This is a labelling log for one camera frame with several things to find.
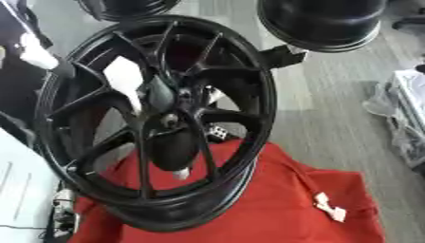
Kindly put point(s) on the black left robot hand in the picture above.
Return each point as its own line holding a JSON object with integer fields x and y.
{"x": 172, "y": 148}

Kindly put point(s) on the black spoked wheel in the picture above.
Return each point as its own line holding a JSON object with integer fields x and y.
{"x": 243, "y": 95}

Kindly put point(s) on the black wheel stand clamp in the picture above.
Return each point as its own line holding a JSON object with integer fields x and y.
{"x": 283, "y": 56}

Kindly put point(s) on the white power strip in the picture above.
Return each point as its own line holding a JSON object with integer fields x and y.
{"x": 63, "y": 205}

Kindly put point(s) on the white board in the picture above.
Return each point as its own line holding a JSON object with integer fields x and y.
{"x": 25, "y": 190}

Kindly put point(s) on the white paper tag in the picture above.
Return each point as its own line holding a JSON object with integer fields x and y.
{"x": 330, "y": 207}

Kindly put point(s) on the plastic wrapped white box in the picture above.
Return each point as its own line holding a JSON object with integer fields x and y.
{"x": 407, "y": 110}

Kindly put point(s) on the black office chair base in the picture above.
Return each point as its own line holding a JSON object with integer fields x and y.
{"x": 410, "y": 21}

